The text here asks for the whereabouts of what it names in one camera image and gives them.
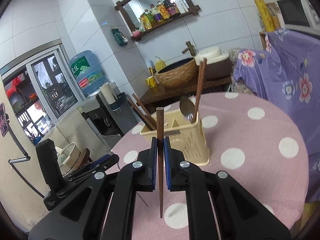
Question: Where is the wood-handled metal spoon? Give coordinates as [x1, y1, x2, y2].
[179, 95, 198, 124]

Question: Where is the white microwave oven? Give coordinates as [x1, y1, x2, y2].
[276, 0, 320, 29]

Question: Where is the black gooseneck phone stand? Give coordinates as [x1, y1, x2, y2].
[0, 102, 48, 198]

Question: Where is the green packet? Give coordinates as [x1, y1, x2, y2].
[111, 28, 128, 47]

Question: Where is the window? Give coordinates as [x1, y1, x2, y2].
[1, 45, 85, 147]

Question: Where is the yellow wrap roll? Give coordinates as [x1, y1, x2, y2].
[251, 0, 274, 32]

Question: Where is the blue cup holder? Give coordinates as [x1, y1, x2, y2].
[110, 92, 127, 112]

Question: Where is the woven basket basin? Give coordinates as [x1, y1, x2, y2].
[154, 57, 199, 88]

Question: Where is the cream plastic utensil holder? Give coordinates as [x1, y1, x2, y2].
[139, 110, 210, 166]

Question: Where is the row of bottles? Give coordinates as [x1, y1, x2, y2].
[139, 0, 189, 32]

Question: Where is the blue water jug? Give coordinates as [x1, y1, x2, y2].
[69, 50, 105, 97]

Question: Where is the pink polka dot tablecloth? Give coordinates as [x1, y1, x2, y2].
[110, 91, 310, 240]

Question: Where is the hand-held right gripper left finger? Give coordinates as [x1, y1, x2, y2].
[28, 137, 158, 240]

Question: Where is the grey water dispenser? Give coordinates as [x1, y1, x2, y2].
[77, 90, 132, 140]

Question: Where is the brass faucet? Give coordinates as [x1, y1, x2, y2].
[182, 41, 196, 57]

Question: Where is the white ceramic pot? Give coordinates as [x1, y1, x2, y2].
[55, 142, 80, 177]

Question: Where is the brown rice cooker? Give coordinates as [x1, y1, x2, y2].
[195, 47, 232, 80]

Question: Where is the stack of paper cups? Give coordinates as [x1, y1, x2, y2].
[99, 82, 117, 104]

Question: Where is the grey floral cloth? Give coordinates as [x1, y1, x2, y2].
[229, 48, 257, 95]

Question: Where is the yellow soap bottle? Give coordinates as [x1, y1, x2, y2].
[154, 56, 166, 72]

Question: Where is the wooden framed mirror shelf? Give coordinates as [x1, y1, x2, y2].
[115, 0, 200, 42]

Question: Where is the tall brown wooden chopstick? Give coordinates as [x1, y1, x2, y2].
[194, 59, 207, 124]

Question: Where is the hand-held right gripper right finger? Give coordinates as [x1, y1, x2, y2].
[163, 137, 292, 240]

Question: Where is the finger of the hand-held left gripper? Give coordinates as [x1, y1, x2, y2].
[90, 153, 120, 172]
[68, 166, 101, 182]

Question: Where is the dark wooden counter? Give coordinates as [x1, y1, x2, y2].
[137, 76, 232, 110]

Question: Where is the purple floral cloth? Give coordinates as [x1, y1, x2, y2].
[231, 29, 320, 203]

